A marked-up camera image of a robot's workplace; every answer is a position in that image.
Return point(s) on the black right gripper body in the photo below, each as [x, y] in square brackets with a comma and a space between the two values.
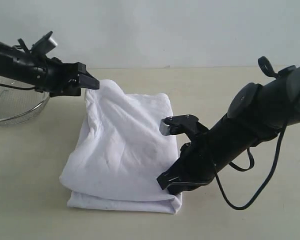
[200, 159]

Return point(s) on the white t-shirt with red print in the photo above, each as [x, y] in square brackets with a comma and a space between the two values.
[120, 152]

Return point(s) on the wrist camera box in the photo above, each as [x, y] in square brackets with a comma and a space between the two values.
[182, 124]
[43, 46]

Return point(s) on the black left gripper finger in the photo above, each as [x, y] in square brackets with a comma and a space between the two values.
[77, 69]
[86, 81]

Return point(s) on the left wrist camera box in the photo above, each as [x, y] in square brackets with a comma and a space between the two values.
[43, 46]

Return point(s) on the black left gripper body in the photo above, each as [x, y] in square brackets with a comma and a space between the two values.
[52, 76]

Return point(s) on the metal wire mesh basket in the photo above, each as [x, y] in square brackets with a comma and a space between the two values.
[19, 103]

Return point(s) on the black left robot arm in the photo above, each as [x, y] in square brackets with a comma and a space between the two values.
[15, 64]

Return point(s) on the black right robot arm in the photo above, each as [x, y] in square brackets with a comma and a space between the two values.
[256, 114]

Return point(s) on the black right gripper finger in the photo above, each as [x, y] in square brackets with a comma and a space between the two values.
[179, 187]
[171, 179]

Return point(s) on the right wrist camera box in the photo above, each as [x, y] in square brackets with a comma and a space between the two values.
[182, 124]

